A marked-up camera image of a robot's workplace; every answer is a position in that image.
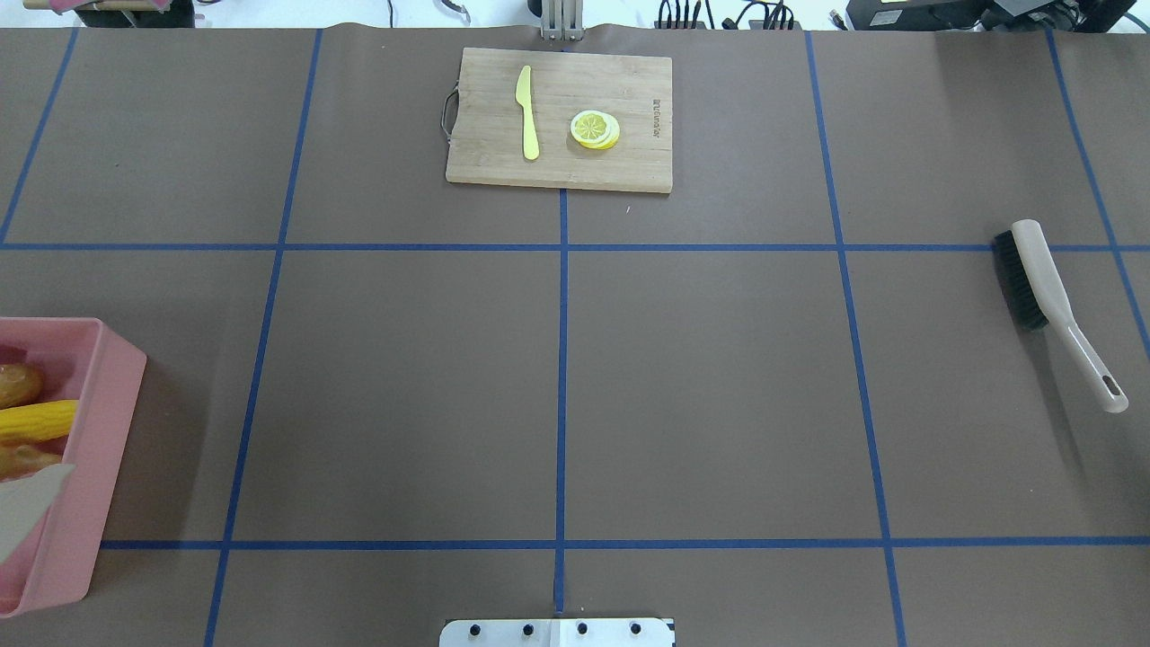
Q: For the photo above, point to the black laptop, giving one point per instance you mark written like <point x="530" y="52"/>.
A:
<point x="914" y="15"/>

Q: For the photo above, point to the yellow plastic knife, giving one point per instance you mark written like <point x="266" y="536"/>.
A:
<point x="524" y="98"/>

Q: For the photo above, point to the pink plastic bin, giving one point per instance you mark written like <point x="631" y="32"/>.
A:
<point x="82" y="359"/>

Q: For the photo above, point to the yellow lemon slices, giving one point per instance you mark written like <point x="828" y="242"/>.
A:
<point x="595" y="130"/>

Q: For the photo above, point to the beige plastic dustpan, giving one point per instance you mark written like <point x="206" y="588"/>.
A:
<point x="25" y="500"/>

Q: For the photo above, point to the brown toy potato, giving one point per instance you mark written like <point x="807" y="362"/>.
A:
<point x="21" y="384"/>

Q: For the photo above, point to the yellow toy corn cob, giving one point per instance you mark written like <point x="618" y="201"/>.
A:
<point x="35" y="423"/>

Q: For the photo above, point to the beige hand brush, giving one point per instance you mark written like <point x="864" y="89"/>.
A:
<point x="1037" y="300"/>

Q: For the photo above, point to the white camera stand column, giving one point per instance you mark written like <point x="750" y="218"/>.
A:
<point x="594" y="631"/>

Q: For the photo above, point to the aluminium frame post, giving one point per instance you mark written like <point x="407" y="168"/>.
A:
<point x="561" y="20"/>

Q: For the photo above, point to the bamboo cutting board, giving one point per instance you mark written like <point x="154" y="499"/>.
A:
<point x="485" y="141"/>

